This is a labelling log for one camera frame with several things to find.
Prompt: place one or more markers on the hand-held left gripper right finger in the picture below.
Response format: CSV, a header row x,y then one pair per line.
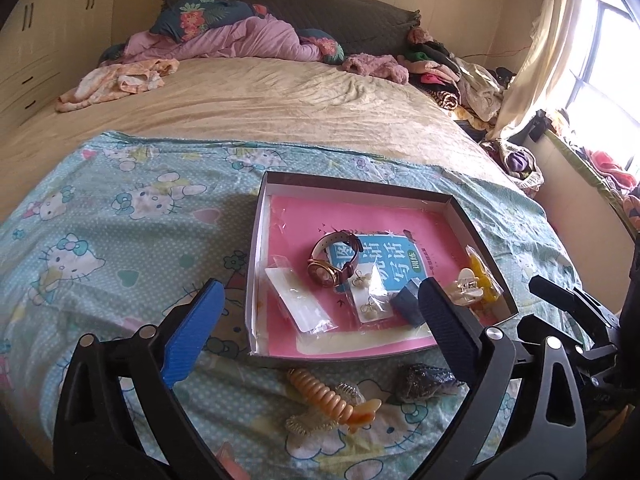
x,y
447,332

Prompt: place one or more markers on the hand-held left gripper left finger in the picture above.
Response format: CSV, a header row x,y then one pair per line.
x,y
192,332

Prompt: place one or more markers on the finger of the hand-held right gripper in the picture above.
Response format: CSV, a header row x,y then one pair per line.
x,y
597,375
575,300

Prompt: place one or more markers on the small blue box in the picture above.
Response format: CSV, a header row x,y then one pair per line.
x,y
407,305

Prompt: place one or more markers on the white hair claw clip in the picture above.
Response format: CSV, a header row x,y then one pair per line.
x,y
467,287

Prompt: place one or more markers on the packet of yellow rings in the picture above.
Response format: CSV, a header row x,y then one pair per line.
x,y
482,275

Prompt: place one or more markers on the clear packet of earrings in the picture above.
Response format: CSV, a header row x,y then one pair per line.
x,y
372,300

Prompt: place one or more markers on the shallow dark cardboard box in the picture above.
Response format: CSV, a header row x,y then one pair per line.
x,y
255,260

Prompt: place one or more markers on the long clear plastic packet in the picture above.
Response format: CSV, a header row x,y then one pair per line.
x,y
300,300

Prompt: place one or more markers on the dark beaded item in packet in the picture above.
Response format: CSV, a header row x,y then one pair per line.
x,y
425,382

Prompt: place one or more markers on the cartoon cat printed sheet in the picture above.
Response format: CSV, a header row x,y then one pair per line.
x,y
125,240

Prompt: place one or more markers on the orange hair claw clip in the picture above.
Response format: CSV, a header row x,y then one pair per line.
x,y
365,415

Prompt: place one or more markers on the red cloth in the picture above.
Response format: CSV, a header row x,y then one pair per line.
x,y
612,167

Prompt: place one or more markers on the green sill cloth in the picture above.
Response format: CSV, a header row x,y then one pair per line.
x,y
585,175

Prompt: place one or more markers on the purple clothes bundle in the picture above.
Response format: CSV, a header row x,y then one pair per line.
x,y
517,162

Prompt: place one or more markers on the window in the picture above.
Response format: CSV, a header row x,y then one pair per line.
x,y
610,60

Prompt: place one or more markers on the beige bed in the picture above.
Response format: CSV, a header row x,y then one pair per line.
x,y
250,105

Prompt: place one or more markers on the pile of clothes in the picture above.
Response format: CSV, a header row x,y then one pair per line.
x,y
460,85

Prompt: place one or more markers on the cream curtain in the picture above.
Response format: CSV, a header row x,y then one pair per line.
x,y
545,45

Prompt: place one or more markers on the peach patterned garment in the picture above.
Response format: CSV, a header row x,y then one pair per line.
x,y
120,82

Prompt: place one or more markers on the pink fuzzy garment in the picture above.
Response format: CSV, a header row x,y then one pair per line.
x,y
375,67

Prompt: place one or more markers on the pink quilt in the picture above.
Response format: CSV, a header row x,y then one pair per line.
x,y
240,40

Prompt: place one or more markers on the small floral pillow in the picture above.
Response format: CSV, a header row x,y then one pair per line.
x,y
325,47

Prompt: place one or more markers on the large floral pillow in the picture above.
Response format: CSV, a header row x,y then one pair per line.
x,y
200,15

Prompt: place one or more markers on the cream wardrobe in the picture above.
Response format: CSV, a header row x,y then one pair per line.
x,y
45,45

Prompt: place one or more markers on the dark grey headboard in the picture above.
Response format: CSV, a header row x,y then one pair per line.
x,y
350,15

